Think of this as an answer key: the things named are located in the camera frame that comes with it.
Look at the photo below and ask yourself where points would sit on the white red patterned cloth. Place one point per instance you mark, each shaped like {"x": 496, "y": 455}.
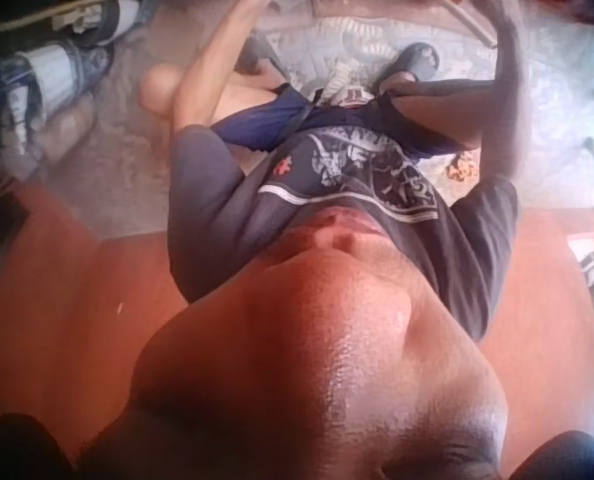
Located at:
{"x": 349, "y": 85}

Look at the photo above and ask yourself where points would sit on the beige rolled bundle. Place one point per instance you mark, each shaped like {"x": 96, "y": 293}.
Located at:
{"x": 69, "y": 125}

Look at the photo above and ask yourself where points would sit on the red wooden bench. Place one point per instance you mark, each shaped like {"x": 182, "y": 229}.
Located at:
{"x": 52, "y": 310}

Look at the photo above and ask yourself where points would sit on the person's left hand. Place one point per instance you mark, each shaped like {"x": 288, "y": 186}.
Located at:
{"x": 251, "y": 5}

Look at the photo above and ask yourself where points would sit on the thin wooden stick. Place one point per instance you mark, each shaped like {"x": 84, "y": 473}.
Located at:
{"x": 469, "y": 21}

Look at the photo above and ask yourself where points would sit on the person's right hand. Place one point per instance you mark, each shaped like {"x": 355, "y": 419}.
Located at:
{"x": 508, "y": 17}

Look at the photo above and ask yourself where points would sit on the person's legs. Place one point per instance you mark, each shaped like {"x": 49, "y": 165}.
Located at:
{"x": 277, "y": 117}

